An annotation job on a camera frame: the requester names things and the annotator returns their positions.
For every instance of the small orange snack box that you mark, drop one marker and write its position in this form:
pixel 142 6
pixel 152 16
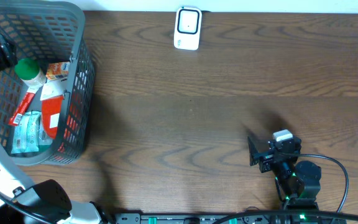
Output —
pixel 57 70

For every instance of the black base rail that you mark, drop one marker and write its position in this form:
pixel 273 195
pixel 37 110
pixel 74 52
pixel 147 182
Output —
pixel 136 218

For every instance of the red tool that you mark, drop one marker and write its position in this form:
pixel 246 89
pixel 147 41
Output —
pixel 52 98

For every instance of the green lid jar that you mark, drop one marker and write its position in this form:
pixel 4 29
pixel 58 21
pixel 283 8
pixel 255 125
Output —
pixel 30 73

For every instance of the white barcode scanner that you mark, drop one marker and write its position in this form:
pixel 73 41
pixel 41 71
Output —
pixel 187 28

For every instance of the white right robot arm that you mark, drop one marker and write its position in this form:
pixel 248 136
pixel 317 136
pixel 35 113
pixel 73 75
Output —
pixel 297 183

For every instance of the grey plastic shopping basket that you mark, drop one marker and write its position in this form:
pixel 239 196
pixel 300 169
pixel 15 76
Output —
pixel 48 32

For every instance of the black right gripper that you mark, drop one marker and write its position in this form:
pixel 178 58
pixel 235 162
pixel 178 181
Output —
pixel 266 158

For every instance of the red coffee stick packet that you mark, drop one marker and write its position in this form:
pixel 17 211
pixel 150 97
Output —
pixel 23 106

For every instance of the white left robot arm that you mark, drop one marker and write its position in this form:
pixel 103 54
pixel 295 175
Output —
pixel 24 201

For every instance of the teal wet wipes pack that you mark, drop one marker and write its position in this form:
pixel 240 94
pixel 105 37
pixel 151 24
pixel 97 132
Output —
pixel 29 135

